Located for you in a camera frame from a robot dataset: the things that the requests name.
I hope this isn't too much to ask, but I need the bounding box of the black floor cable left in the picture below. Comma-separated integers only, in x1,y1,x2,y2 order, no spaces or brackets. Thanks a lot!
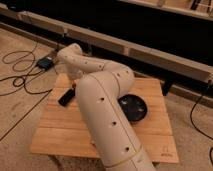
0,39,68,141

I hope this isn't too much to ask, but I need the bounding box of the long wooden beam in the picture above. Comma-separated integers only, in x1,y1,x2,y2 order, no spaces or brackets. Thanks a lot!
0,3,213,82

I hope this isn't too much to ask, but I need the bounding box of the wooden table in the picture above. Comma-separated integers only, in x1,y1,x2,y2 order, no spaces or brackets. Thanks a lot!
29,73,180,164

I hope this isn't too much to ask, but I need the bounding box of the black smartphone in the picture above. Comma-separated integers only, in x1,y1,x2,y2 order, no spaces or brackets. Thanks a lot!
58,89,75,106

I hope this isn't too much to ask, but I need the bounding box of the black bowl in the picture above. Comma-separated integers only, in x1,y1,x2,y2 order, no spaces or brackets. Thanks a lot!
118,94,148,122

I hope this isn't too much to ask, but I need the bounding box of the blue black power adapter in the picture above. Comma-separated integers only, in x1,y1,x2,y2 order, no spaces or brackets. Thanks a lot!
36,57,54,71

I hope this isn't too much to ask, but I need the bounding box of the black cable right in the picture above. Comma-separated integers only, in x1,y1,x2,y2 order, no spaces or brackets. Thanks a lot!
189,79,213,168

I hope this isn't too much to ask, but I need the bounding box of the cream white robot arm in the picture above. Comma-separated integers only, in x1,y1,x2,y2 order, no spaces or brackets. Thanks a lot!
57,43,156,171

